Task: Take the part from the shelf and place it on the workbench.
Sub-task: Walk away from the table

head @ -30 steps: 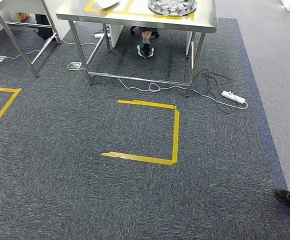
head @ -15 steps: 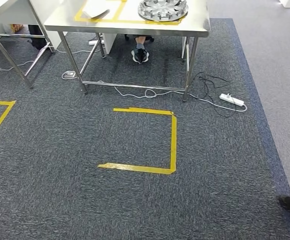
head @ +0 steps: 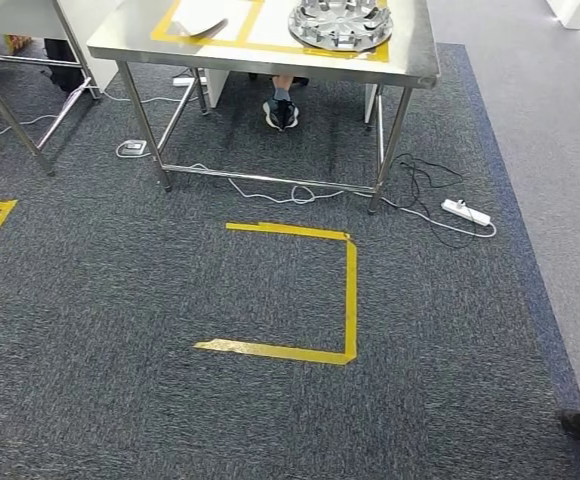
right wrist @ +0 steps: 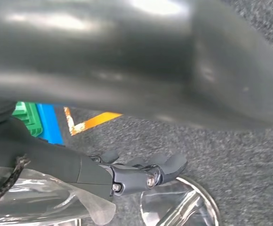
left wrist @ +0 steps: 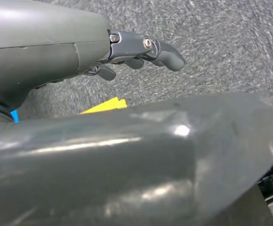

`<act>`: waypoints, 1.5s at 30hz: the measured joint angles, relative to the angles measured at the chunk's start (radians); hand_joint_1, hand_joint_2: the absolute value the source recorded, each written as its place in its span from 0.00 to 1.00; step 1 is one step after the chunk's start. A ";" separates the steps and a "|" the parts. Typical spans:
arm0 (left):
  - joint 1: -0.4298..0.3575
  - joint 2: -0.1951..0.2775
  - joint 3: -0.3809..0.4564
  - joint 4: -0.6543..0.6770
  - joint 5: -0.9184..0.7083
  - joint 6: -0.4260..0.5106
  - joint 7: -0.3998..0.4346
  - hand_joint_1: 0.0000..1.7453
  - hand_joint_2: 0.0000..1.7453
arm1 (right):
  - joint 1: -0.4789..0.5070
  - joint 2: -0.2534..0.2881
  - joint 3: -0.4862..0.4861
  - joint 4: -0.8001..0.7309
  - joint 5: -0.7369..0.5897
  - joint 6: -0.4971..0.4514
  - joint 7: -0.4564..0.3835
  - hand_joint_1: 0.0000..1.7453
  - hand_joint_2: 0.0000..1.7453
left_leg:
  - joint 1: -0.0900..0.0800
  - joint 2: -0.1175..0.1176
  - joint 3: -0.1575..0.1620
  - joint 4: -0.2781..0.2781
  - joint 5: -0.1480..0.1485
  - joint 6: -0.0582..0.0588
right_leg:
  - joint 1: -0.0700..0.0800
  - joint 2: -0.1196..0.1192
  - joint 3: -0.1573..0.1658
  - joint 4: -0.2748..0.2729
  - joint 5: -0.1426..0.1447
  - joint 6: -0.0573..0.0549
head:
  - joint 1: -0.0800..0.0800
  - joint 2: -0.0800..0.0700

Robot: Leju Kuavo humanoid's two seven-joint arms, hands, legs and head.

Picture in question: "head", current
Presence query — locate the grey plastic hubcap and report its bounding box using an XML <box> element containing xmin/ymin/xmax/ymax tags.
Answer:
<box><xmin>288</xmin><ymin>0</ymin><xmax>394</xmax><ymax>54</ymax></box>

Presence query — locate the yellow workbench tape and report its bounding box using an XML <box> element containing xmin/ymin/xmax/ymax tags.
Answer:
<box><xmin>150</xmin><ymin>0</ymin><xmax>390</xmax><ymax>64</ymax></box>

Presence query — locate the white plastic part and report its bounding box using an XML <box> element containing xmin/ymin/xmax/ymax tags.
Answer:
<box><xmin>172</xmin><ymin>17</ymin><xmax>230</xmax><ymax>40</ymax></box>

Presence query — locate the steel workbench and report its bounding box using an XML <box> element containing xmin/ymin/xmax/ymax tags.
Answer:
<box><xmin>86</xmin><ymin>0</ymin><xmax>441</xmax><ymax>215</ymax></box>

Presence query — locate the orange yellow packet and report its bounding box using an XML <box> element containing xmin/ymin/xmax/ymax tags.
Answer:
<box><xmin>3</xmin><ymin>34</ymin><xmax>33</xmax><ymax>56</ymax></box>

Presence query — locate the white floor cable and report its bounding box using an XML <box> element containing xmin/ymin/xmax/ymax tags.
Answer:
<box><xmin>380</xmin><ymin>195</ymin><xmax>498</xmax><ymax>240</ymax></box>
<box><xmin>0</xmin><ymin>86</ymin><xmax>199</xmax><ymax>137</ymax></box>
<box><xmin>190</xmin><ymin>163</ymin><xmax>371</xmax><ymax>207</ymax></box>

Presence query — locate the black floor cable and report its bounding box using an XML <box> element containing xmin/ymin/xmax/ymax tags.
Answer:
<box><xmin>392</xmin><ymin>153</ymin><xmax>476</xmax><ymax>251</ymax></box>

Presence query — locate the white desk with steel frame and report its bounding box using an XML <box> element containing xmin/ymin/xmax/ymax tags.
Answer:
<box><xmin>0</xmin><ymin>0</ymin><xmax>126</xmax><ymax>178</ymax></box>

